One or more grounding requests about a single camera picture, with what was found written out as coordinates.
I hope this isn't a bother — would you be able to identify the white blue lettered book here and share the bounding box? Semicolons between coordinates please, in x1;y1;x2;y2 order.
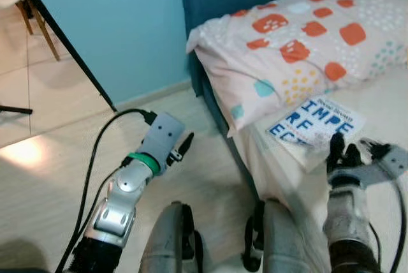
266;96;368;173

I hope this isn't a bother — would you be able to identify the pink patterned pillow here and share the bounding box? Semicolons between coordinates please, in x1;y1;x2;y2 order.
186;0;408;138

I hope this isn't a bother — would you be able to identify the cream sheeted bed mattress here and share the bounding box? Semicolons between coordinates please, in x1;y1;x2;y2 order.
228;0;408;273

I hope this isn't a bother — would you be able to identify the white baseboard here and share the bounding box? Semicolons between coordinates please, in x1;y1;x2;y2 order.
115;80;193;112

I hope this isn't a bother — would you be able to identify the grey robot left leg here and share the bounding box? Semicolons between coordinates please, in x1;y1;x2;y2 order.
139;202;206;273

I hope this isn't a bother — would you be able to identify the black thin bar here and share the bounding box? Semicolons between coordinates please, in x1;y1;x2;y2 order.
0;105;33;115

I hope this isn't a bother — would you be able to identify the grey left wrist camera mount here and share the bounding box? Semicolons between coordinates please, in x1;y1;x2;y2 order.
137;112;186;173

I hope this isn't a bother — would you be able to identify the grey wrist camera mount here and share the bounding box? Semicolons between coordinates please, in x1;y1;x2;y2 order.
362;144;408;184
137;112;186;173

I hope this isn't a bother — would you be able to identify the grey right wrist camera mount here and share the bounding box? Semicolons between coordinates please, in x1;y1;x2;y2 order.
362;144;408;184

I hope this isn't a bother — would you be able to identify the dark blue bed frame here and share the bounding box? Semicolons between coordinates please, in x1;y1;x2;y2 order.
190;85;263;207

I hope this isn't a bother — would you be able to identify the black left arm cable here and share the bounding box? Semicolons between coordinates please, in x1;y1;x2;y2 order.
56;108;157;273

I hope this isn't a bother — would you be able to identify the black door frame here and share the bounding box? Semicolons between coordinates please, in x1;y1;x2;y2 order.
6;0;119;113

